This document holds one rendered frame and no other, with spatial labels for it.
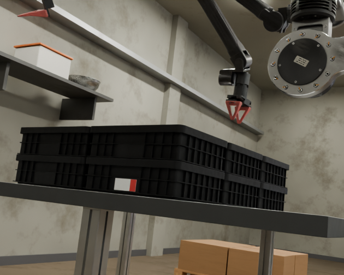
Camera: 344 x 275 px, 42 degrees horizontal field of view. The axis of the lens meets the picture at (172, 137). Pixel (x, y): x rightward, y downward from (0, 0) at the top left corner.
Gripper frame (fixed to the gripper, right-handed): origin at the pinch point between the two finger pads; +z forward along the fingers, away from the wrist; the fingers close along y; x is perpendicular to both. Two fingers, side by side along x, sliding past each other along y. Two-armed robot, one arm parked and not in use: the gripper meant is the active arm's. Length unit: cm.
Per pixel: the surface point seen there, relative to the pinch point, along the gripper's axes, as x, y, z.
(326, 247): -152, -726, 81
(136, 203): 20, 78, 38
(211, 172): 11.2, 31.5, 25.1
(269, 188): 11.9, -16.7, 24.7
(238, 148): 10.6, 14.3, 13.8
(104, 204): 10, 78, 40
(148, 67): -272, -257, -117
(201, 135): 10.3, 40.0, 14.5
